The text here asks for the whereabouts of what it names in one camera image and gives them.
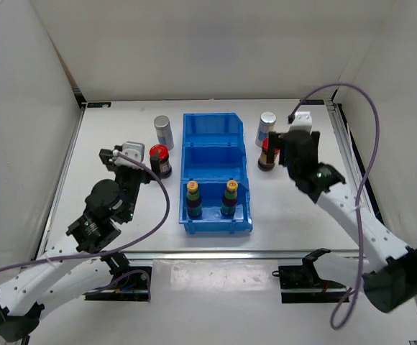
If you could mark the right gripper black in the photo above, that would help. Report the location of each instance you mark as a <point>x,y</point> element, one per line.
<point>275,141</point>

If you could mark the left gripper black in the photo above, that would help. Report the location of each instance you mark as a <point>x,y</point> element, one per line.
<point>105,155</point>

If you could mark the red-lid sauce jar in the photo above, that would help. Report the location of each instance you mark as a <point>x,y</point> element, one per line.
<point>165,166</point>
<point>262,162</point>

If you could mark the yellow-cap sauce bottle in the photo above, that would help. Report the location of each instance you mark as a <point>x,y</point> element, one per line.
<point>193,199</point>
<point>229,200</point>

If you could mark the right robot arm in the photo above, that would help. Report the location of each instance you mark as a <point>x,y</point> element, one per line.
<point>386,270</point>

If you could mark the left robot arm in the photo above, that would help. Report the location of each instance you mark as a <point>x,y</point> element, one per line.
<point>78,264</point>

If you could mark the right silver-capped spice shaker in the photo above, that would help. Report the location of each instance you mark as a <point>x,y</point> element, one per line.
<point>266,125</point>

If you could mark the silver-capped spice shaker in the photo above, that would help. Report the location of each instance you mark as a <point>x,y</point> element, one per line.
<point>266,125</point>
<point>163,131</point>

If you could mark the left silver-capped spice shaker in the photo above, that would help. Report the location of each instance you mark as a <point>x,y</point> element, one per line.
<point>163,131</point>

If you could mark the right black corner label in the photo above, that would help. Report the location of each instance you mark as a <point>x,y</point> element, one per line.
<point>311,102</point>

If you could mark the black corner label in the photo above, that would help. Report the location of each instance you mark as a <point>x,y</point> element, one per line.
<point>311,102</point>
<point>98,105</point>

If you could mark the blue bin middle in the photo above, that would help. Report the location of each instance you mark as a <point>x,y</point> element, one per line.
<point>213,164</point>

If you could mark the blue bin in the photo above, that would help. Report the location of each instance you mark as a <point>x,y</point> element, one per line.
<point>211,218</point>
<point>212,130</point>
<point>213,164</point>

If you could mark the left black corner label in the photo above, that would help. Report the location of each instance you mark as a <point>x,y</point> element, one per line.
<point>98,105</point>

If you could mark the blue bin far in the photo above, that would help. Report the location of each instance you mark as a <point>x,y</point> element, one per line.
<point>212,130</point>

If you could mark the blue bin near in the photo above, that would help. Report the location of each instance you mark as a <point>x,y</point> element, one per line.
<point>211,218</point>

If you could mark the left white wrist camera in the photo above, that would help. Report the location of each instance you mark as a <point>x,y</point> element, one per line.
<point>133,150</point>

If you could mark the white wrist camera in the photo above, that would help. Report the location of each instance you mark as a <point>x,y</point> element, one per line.
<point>133,150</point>
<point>302,121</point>

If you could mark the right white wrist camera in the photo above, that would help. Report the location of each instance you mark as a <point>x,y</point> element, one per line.
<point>302,121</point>

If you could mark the aluminium table edge rail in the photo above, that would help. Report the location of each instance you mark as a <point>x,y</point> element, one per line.
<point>212,254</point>

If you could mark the right side aluminium rail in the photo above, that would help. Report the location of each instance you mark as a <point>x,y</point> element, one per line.
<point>352,161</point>

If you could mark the left side aluminium rail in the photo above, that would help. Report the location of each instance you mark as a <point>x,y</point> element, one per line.
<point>37,159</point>

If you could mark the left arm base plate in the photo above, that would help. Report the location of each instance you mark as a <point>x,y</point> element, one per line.
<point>132,286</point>

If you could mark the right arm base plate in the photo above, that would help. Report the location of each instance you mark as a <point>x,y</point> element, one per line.
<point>296,288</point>

